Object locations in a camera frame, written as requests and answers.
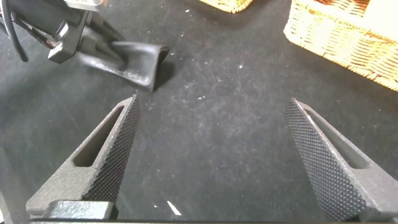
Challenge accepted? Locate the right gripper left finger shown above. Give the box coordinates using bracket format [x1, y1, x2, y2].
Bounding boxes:
[25, 94, 141, 218]

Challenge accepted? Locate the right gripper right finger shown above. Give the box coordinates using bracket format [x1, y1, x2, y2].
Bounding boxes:
[285, 97, 398, 223]

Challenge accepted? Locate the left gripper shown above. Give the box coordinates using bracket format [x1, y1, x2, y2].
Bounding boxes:
[12, 0, 129, 71]

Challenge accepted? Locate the wicker basket holding toiletries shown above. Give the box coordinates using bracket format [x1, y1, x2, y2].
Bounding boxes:
[198, 0, 254, 14]

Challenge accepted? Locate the wicker basket holding food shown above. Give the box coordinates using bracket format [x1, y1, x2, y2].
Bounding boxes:
[283, 0, 398, 93]

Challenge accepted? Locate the small white scrap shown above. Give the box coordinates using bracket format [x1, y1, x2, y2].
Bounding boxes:
[166, 200, 182, 217]

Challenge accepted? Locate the black table cloth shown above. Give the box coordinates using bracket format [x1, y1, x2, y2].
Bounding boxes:
[0, 0, 398, 224]

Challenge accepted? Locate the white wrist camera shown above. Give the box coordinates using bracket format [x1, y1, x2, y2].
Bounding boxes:
[63, 0, 105, 12]

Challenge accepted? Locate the black camera cable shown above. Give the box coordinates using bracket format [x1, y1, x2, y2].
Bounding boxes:
[0, 0, 29, 63]

